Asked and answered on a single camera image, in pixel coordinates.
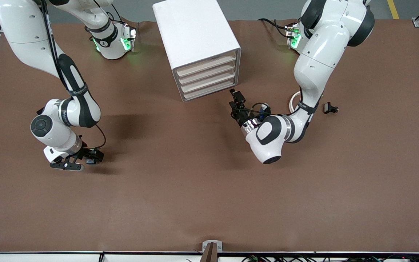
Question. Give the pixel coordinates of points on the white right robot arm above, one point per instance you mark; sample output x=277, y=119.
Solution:
x=24, y=32

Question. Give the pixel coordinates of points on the brown camera post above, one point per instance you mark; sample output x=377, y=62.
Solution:
x=211, y=254

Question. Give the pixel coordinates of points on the green push button switch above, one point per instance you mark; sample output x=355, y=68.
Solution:
x=91, y=161

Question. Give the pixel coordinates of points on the grey mount bracket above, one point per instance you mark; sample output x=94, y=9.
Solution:
x=206, y=244

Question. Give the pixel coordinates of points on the white curved plastic part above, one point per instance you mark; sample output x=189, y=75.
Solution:
x=291, y=103

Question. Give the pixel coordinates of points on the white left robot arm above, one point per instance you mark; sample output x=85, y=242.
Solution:
x=322, y=54

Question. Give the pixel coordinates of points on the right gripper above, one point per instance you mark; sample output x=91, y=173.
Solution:
x=84, y=152

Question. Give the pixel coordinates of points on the small black plastic part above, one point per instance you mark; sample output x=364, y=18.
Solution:
x=328, y=108

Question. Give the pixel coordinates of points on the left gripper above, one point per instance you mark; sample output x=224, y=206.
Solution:
x=242, y=116

